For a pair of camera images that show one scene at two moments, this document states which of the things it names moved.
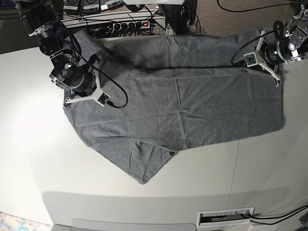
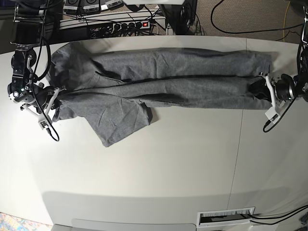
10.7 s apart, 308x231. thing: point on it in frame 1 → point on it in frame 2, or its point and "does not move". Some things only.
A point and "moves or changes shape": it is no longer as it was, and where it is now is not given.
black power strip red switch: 123,26 does not move
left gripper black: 77,78 → 40,96
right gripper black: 275,53 → 285,88
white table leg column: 169,30 does not move
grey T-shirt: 166,92 moves or changes shape
